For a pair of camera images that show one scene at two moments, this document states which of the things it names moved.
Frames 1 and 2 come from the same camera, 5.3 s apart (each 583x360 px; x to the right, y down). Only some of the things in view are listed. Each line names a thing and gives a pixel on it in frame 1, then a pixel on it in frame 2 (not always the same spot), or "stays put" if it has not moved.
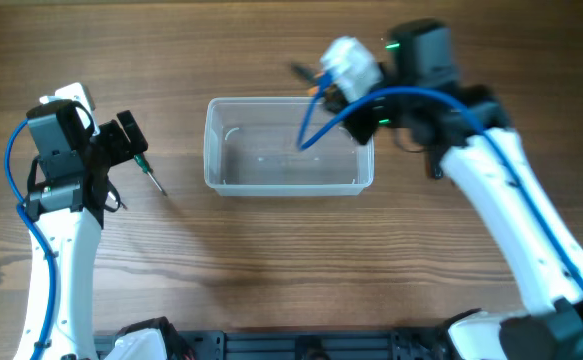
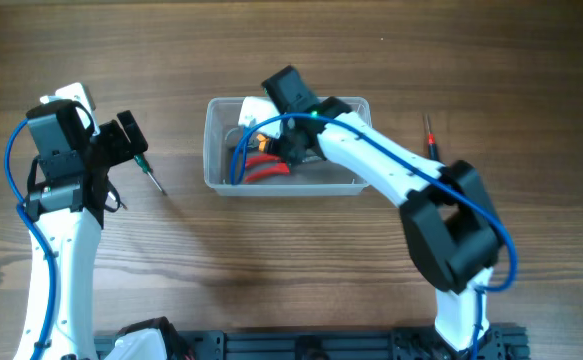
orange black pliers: x=309 y=76 -> x=269 y=145
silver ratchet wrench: x=113 y=192 stays put
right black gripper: x=364 y=126 -> x=290 y=151
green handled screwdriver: x=144 y=165 stays put
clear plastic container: x=251 y=149 stays put
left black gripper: x=124 y=149 stays put
